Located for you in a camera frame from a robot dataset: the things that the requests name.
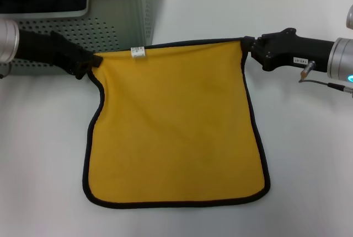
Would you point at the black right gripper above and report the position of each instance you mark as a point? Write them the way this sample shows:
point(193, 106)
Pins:
point(298, 52)

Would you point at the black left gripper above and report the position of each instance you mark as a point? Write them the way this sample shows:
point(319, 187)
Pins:
point(47, 48)

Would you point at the yellow grey black-edged towel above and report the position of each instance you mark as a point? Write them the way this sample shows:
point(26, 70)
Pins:
point(176, 126)

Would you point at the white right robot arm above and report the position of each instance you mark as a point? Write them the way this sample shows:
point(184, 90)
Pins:
point(340, 58)

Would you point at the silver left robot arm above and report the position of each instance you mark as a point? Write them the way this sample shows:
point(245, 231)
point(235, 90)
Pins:
point(8, 40)

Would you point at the grey perforated storage box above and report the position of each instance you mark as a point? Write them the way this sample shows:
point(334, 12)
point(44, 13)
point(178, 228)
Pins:
point(118, 13)

